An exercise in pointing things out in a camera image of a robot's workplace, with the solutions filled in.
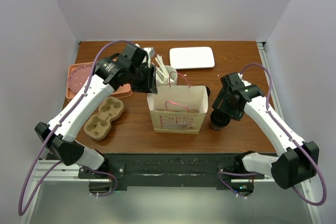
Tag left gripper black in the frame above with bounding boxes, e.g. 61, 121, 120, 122
129, 63, 158, 94

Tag black coffee cup lid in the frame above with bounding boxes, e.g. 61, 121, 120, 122
210, 110, 230, 127

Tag pink paper gift bag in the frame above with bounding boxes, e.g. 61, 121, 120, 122
147, 82, 208, 134

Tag cardboard cup carrier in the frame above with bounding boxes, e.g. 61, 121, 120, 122
84, 97, 124, 141
151, 108, 199, 114

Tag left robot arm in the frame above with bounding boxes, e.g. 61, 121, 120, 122
35, 42, 157, 178

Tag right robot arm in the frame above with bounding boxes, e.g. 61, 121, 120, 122
210, 72, 319, 189

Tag white paper stir sticks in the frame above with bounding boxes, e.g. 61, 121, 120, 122
155, 55, 173, 83

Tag pink plastic tray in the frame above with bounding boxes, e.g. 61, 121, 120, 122
66, 62, 132, 101

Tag white cylindrical holder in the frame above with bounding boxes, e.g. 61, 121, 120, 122
156, 66, 177, 86

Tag white rectangular plate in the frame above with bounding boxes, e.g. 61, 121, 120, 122
169, 47, 215, 70

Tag pink dotted plate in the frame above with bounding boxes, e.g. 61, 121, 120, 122
68, 64, 92, 93

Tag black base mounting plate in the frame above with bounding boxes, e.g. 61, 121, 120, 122
76, 152, 266, 192

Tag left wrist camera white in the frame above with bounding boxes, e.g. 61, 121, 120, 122
142, 47, 155, 65

